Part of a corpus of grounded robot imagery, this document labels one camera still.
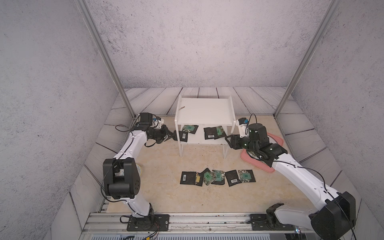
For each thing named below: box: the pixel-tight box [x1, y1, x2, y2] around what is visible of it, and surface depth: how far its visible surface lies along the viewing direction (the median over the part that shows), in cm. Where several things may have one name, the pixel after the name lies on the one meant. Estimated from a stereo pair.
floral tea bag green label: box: [238, 169, 256, 183], surface depth 91 cm
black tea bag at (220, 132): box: [216, 125, 227, 139], surface depth 91 cm
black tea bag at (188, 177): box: [180, 171, 197, 185], surface depth 90 cm
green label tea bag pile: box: [203, 171, 215, 186], surface depth 90 cm
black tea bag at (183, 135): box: [172, 130, 188, 143], surface depth 88 cm
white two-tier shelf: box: [174, 94, 236, 159], surface depth 84 cm
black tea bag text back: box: [203, 127, 218, 140], surface depth 91 cm
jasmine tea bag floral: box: [211, 169, 226, 185], surface depth 90 cm
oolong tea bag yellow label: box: [195, 171, 205, 187], surface depth 89 cm
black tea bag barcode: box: [225, 169, 242, 187], surface depth 89 cm
